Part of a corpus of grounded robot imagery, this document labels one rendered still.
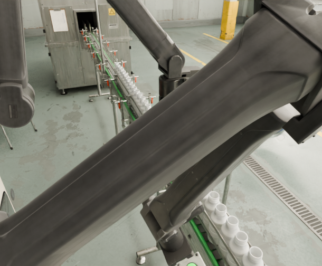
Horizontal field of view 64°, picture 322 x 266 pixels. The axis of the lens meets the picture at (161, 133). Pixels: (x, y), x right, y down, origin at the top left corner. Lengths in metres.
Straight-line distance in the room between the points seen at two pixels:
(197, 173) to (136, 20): 0.38
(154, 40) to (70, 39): 4.00
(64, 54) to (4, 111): 4.04
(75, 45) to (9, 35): 4.03
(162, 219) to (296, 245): 2.04
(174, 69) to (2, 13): 0.37
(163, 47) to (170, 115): 0.46
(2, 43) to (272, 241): 2.23
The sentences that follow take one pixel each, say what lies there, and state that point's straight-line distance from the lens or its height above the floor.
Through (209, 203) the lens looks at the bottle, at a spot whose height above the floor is 1.13.
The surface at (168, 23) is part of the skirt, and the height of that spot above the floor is 0.15.
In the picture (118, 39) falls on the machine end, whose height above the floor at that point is 0.88.
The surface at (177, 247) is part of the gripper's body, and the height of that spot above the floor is 1.28.
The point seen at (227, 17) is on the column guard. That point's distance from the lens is 8.88.
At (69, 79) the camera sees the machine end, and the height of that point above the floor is 0.28.
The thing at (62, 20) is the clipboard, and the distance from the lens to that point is 4.54.
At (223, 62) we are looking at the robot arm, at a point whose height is 1.78.
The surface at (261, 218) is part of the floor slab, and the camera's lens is 2.53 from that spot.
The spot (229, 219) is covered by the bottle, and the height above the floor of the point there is 1.15.
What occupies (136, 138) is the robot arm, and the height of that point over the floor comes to 1.73.
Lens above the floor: 1.83
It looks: 32 degrees down
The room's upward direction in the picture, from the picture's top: straight up
